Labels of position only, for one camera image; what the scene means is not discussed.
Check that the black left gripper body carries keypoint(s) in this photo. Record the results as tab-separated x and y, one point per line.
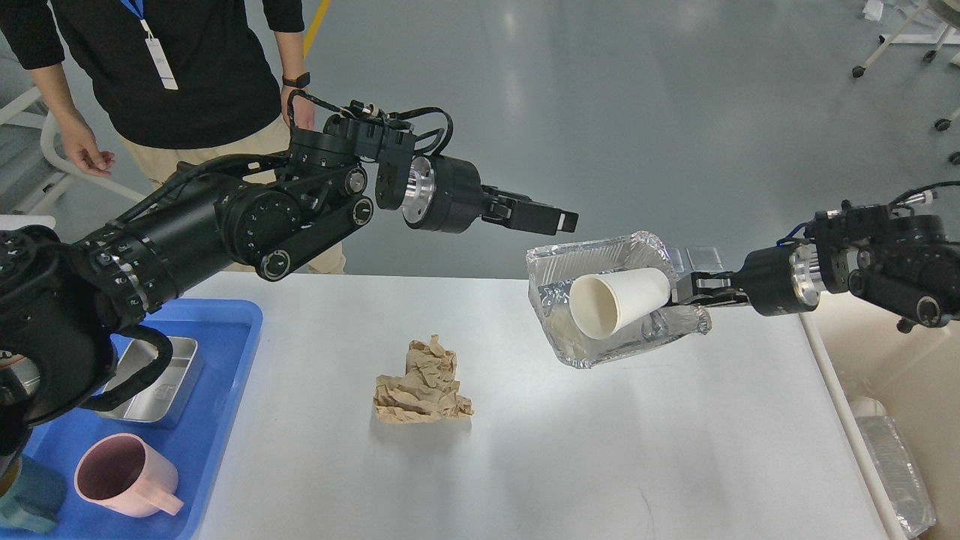
437	193

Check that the stainless steel rectangular container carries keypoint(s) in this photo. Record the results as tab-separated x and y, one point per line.
162	404

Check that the clear floor plate right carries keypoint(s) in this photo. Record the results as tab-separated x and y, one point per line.
704	259

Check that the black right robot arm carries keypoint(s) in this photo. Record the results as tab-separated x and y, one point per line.
887	255

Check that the teal mug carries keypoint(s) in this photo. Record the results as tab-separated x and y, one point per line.
32	495

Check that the blue plastic tray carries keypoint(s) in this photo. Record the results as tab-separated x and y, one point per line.
228	333

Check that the crumpled brown paper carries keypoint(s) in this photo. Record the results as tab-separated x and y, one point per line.
427	392

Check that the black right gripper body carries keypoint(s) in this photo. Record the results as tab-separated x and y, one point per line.
782	280

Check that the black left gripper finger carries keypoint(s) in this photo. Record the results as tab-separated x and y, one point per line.
530	216
499	200

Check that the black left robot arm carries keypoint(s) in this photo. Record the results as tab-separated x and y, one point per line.
72	313

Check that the white paper cup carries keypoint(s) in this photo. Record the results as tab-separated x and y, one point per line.
602	304

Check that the clear floor plate left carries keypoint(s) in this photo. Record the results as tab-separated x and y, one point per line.
676	260

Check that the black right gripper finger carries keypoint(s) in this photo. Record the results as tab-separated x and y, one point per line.
708	290

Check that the beige plastic bin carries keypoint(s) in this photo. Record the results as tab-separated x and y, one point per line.
914	376

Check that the aluminium foil tray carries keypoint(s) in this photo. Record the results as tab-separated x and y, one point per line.
553	269

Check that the pink ribbed mug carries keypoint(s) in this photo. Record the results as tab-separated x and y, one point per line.
125	474

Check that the white side table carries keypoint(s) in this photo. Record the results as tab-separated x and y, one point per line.
17	221

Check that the clear floor plate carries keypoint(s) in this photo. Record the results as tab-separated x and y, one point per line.
704	259
676	260

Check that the person in black shirt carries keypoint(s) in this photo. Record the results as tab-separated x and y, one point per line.
181	81

